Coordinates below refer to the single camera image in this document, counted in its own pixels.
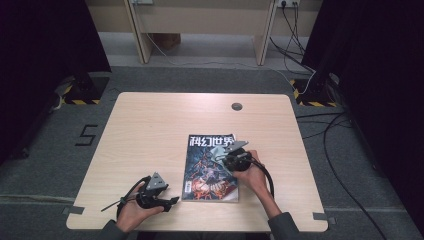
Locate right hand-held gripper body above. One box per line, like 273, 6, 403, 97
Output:
221, 140, 255, 173

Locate black curtain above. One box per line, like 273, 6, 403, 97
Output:
0, 0, 112, 167
301, 0, 424, 232

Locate grey tape strip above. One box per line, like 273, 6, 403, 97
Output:
312, 212, 337, 225
61, 205, 86, 216

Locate black cable tie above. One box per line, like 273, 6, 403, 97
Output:
100, 196, 130, 213

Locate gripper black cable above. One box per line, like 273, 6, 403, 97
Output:
247, 155, 275, 199
115, 175, 152, 220

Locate person's right hand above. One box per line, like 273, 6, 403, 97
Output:
232, 149, 268, 198

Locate person's left hand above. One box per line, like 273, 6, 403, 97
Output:
115, 181, 166, 234

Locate illustrated magazine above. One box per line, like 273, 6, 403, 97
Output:
181, 133, 241, 203

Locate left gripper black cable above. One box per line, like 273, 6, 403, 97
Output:
115, 175, 152, 220

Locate black floor cables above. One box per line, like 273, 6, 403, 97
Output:
295, 111, 388, 240

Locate stand base with hazard tape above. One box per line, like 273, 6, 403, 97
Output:
288, 74, 340, 109
60, 74, 111, 106

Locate black plugged-in cables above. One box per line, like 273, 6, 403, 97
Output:
268, 1, 316, 75

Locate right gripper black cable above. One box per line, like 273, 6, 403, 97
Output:
247, 155, 275, 199

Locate brown cardboard box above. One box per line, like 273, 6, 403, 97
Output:
151, 32, 182, 51

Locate beige wooden desk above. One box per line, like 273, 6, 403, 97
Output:
84, 0, 323, 66

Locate white floor cable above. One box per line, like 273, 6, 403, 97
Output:
145, 32, 317, 95

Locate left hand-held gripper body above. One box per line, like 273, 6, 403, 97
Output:
134, 171, 171, 211

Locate white wall power socket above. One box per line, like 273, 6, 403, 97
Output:
276, 0, 301, 9

